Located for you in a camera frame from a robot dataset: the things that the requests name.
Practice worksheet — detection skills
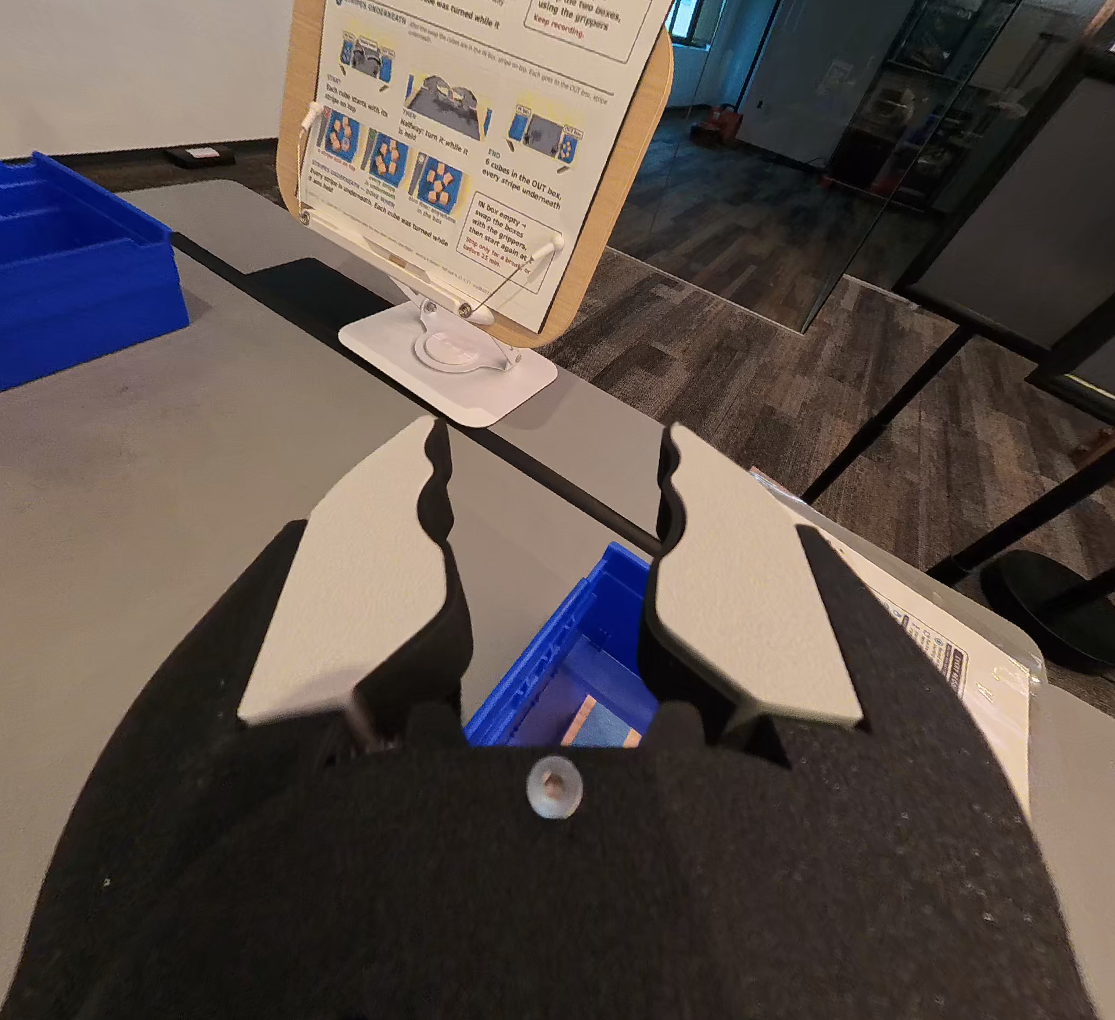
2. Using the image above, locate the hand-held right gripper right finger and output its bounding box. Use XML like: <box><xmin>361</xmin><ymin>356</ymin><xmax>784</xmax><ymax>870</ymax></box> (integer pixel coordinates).
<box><xmin>636</xmin><ymin>423</ymin><xmax>867</xmax><ymax>751</ymax></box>

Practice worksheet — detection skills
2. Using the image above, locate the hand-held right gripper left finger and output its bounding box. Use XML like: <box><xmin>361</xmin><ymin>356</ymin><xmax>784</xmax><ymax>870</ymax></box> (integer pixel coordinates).
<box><xmin>235</xmin><ymin>414</ymin><xmax>476</xmax><ymax>751</ymax></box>

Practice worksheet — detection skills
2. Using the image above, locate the wooden cube with blue stripe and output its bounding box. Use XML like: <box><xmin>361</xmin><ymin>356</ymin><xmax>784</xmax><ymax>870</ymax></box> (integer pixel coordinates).
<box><xmin>560</xmin><ymin>693</ymin><xmax>648</xmax><ymax>749</ymax></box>

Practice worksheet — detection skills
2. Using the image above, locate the blue plastic bin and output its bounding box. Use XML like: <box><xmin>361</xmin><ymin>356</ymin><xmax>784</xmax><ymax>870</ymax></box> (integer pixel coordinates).
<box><xmin>0</xmin><ymin>151</ymin><xmax>190</xmax><ymax>394</ymax></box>
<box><xmin>464</xmin><ymin>541</ymin><xmax>665</xmax><ymax>749</ymax></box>

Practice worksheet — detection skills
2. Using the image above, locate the laminated paper sheet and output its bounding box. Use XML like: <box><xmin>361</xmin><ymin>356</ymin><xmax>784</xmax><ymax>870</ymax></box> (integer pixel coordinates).
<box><xmin>753</xmin><ymin>466</ymin><xmax>1046</xmax><ymax>701</ymax></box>

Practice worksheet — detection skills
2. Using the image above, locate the white tablet stand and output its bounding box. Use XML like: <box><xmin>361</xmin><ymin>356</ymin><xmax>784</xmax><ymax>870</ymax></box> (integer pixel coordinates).
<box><xmin>296</xmin><ymin>205</ymin><xmax>567</xmax><ymax>429</ymax></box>

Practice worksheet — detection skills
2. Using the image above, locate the black framed floor sign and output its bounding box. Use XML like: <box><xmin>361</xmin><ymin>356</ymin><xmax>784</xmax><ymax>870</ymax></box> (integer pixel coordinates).
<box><xmin>927</xmin><ymin>340</ymin><xmax>1115</xmax><ymax>674</ymax></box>
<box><xmin>801</xmin><ymin>53</ymin><xmax>1115</xmax><ymax>507</ymax></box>

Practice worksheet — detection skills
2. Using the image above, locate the black mat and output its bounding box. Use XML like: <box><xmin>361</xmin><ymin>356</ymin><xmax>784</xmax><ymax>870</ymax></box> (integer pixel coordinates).
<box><xmin>174</xmin><ymin>231</ymin><xmax>419</xmax><ymax>346</ymax></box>

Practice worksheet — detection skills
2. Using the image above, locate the metal storage shelf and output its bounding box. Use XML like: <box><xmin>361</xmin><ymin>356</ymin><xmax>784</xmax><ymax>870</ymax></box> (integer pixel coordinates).
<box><xmin>823</xmin><ymin>0</ymin><xmax>1051</xmax><ymax>213</ymax></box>

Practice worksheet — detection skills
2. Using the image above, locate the printed instruction sheet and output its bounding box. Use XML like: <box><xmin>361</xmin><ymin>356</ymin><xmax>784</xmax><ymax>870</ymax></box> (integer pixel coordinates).
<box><xmin>296</xmin><ymin>0</ymin><xmax>720</xmax><ymax>333</ymax></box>

